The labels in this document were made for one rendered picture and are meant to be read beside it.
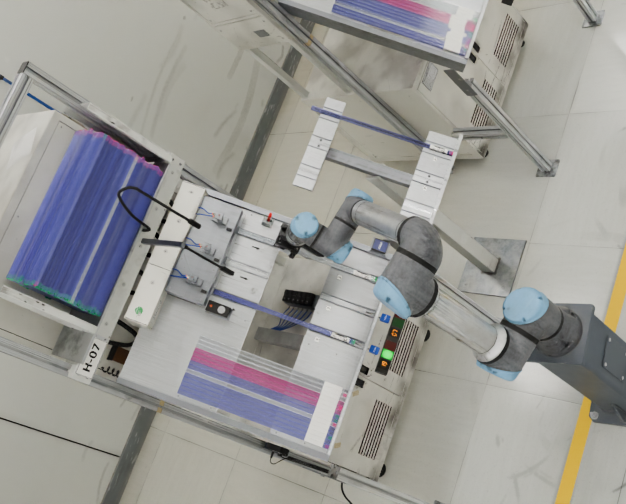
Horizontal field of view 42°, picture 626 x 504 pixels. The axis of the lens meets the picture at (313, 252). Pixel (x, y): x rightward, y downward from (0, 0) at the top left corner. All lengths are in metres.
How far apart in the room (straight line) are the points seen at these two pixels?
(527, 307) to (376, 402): 1.07
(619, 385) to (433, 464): 0.89
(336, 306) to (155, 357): 0.60
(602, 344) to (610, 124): 1.20
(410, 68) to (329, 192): 1.12
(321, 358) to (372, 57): 1.44
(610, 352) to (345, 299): 0.83
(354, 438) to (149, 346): 0.91
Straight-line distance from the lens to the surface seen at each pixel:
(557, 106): 3.69
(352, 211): 2.36
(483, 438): 3.17
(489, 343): 2.26
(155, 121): 4.43
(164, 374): 2.66
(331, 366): 2.64
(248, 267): 2.70
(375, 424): 3.23
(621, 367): 2.69
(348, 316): 2.67
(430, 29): 3.06
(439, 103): 3.40
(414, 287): 2.04
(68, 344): 2.65
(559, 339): 2.43
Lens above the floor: 2.64
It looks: 40 degrees down
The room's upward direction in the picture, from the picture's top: 57 degrees counter-clockwise
